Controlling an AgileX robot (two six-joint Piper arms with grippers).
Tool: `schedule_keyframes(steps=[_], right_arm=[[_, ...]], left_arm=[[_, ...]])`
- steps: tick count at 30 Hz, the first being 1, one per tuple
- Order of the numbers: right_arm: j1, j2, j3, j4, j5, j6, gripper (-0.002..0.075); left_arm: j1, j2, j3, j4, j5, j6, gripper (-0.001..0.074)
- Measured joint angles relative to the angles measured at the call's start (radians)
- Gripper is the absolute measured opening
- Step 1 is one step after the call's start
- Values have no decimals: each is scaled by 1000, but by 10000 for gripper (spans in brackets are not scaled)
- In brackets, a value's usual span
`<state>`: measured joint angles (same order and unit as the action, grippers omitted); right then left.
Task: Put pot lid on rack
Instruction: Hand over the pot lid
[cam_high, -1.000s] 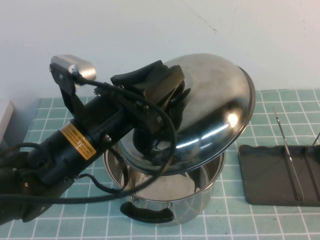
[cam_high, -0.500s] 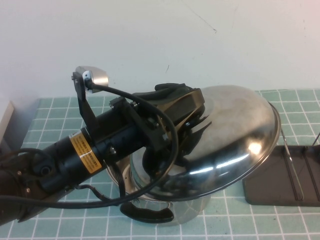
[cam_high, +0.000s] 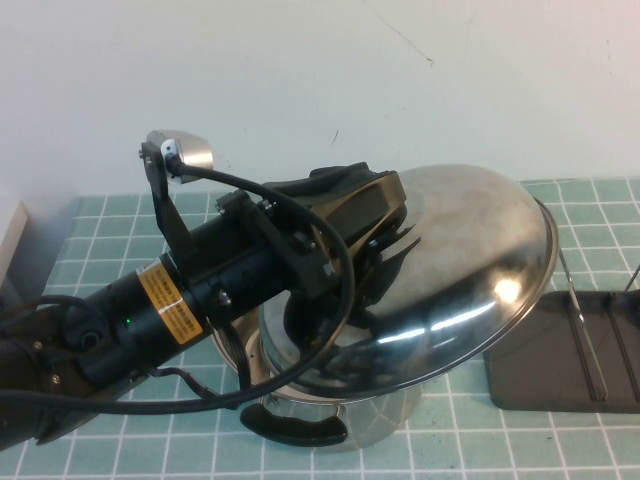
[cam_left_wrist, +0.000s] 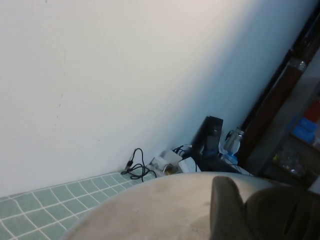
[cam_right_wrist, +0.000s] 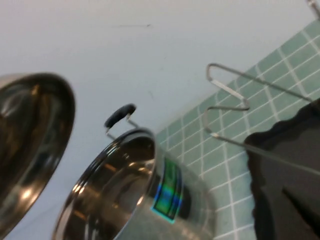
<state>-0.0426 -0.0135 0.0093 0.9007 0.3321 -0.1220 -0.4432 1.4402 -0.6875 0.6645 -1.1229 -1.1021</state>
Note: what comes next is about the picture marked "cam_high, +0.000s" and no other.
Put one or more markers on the black camera bracket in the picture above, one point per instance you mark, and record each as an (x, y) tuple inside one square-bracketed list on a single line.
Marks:
[(167, 210)]

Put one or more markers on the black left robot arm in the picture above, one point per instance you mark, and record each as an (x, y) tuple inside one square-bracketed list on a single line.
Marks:
[(225, 262)]

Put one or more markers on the green checked tablecloth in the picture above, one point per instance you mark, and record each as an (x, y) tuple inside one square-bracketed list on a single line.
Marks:
[(100, 240)]

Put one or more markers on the beige board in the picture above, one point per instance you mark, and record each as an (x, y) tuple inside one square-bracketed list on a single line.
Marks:
[(12, 235)]

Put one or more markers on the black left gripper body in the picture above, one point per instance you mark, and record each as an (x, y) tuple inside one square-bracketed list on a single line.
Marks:
[(360, 205)]

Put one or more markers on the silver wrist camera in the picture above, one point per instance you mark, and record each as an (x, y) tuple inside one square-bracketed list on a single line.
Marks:
[(192, 147)]

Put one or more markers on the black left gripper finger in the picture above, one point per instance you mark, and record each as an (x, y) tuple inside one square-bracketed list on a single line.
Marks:
[(400, 236), (377, 280)]

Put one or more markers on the stainless steel pot lid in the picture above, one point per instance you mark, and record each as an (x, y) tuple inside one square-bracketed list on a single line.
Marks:
[(475, 260)]

